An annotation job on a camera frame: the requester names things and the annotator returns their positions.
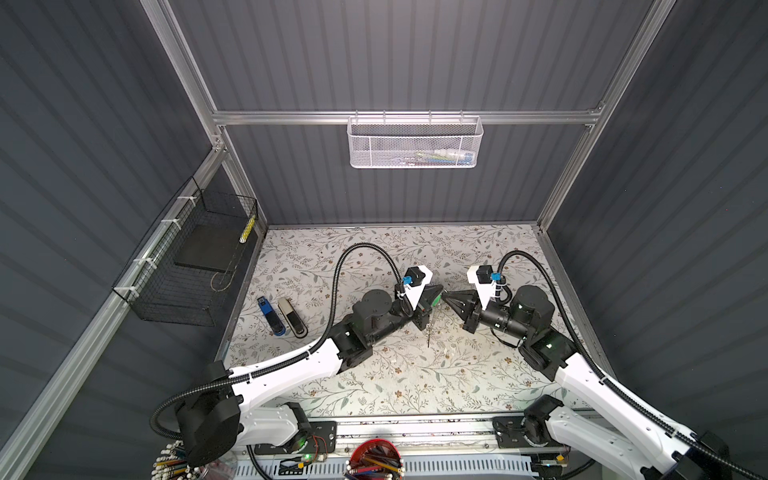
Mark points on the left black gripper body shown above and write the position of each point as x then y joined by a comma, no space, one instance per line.
418,313

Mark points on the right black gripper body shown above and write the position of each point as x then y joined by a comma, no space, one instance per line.
473,319

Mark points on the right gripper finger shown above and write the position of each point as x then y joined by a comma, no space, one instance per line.
462,308
461,295

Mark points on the grey strap metal keyring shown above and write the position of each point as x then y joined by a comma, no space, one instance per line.
434,317

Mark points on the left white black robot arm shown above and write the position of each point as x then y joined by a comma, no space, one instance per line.
238,415

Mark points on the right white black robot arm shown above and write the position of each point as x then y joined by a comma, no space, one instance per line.
637,443

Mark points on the blue usb stick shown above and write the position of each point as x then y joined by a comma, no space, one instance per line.
273,320

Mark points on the red pencil cup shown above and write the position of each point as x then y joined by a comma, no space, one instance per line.
375,459

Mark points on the yellow marker pen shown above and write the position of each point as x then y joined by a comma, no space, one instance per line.
247,230

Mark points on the clear pencil jar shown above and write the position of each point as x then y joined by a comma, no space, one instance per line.
172,464

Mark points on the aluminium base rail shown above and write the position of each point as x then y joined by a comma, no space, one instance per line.
432,446

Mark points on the white mesh wall basket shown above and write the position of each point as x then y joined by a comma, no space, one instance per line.
414,141

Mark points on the black wire wall basket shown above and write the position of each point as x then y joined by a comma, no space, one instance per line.
193,267

